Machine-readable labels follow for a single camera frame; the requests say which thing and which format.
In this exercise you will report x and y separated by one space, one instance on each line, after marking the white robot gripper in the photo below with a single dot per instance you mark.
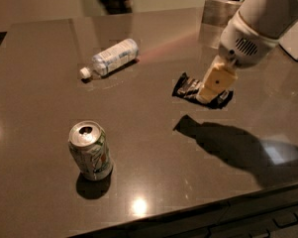
244 45

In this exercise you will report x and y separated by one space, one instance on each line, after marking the black rxbar chocolate wrapper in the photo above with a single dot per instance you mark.
187 88

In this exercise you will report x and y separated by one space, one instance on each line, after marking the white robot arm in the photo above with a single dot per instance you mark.
270 18

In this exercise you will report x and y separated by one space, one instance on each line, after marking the steel snack dispenser base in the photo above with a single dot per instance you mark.
215 17

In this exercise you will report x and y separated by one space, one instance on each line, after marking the clear plastic water bottle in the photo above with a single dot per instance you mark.
111 59

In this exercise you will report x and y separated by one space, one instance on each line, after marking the green white soda can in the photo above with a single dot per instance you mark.
87 144

